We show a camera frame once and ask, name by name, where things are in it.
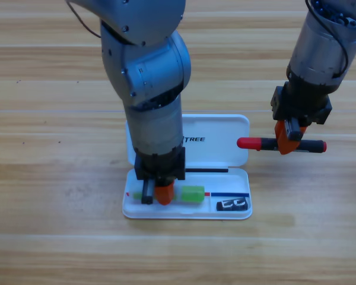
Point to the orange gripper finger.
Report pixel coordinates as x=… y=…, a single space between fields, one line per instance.
x=286 y=147
x=303 y=130
x=164 y=194

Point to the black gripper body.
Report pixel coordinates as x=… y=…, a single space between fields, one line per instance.
x=163 y=166
x=302 y=104

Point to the green and white glue stick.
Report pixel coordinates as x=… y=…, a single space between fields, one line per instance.
x=193 y=194

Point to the red black whiteboard marker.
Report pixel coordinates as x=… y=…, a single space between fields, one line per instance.
x=249 y=143

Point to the black eraser with white print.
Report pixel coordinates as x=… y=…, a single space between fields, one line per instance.
x=220 y=206

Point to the white Unitree pencil case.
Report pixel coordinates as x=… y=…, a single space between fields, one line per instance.
x=219 y=178

